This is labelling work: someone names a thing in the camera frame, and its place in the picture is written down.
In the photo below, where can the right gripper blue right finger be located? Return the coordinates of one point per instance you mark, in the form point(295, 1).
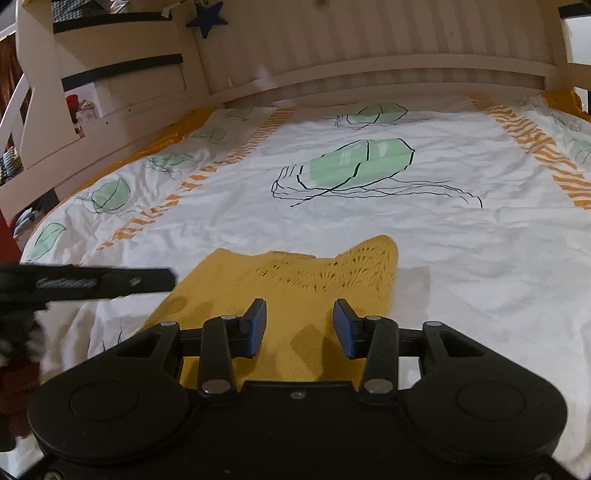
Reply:
point(373, 338)

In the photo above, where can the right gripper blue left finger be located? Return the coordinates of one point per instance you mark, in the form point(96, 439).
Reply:
point(223, 339)

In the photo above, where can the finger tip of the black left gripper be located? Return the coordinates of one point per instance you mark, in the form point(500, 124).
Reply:
point(32, 284)

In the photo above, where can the mustard yellow knit garment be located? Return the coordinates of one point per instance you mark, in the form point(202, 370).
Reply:
point(299, 343)

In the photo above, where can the white leaf-pattern bed cover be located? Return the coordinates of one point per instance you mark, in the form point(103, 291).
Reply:
point(488, 203)

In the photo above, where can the red cup on shelf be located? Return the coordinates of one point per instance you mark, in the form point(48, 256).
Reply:
point(73, 103)

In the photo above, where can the beige wooden headboard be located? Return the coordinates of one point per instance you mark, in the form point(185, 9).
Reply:
point(272, 51)

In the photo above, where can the dark blue star decoration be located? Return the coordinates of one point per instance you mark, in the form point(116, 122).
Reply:
point(207, 16)

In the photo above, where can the beige wooden left rail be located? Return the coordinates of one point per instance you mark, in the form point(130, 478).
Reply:
point(111, 63)

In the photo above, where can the beige wooden side rail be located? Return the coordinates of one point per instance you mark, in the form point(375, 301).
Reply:
point(573, 75)

